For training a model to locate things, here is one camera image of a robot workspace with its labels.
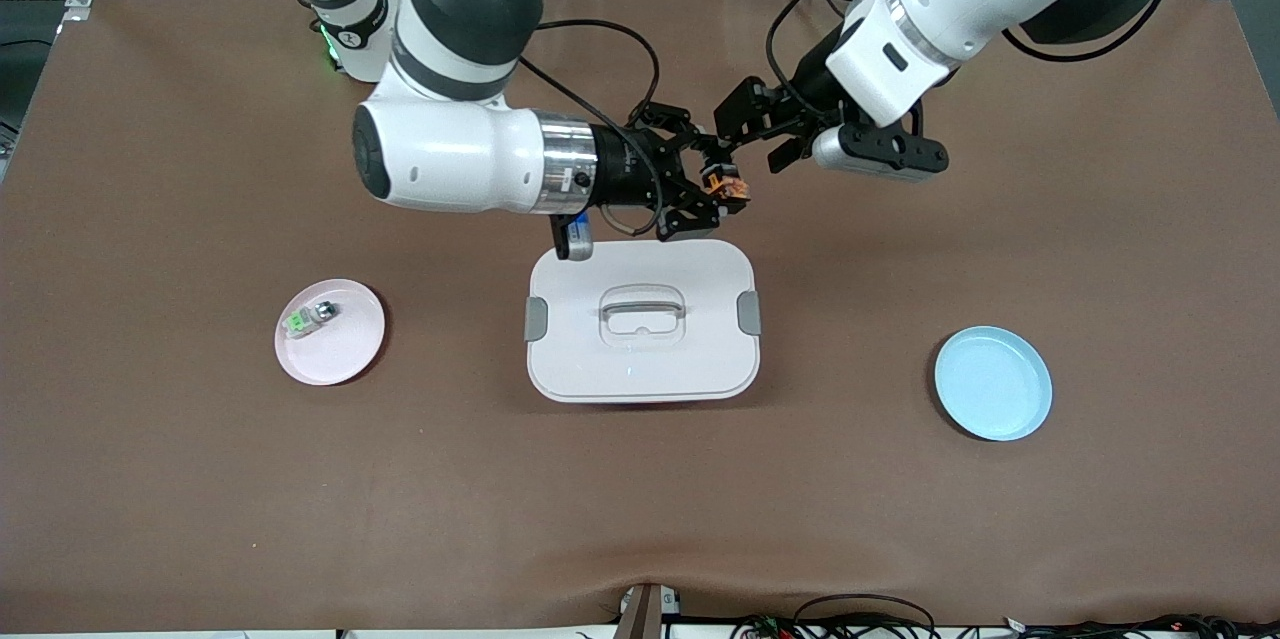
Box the orange black switch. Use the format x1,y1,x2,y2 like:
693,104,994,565
703,164,751,204

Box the white lidded box grey clips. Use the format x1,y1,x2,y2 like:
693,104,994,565
525,239,762,405

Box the light blue round plate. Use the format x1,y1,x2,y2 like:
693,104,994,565
934,325,1054,442

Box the pink round plate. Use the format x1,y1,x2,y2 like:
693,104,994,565
274,279,387,387

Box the brown table mat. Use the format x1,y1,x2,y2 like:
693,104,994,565
0,0,1280,632

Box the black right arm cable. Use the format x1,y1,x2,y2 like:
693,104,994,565
518,17,665,238

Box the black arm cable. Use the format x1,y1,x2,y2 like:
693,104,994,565
518,17,665,238
765,0,936,120

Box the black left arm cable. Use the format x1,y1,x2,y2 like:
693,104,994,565
765,0,936,120

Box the green clear switch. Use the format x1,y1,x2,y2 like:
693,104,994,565
284,300,339,338

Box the black cable loop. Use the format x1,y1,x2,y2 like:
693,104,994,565
730,594,941,639

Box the tangled cable bundle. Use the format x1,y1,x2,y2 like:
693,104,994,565
1000,613,1280,639

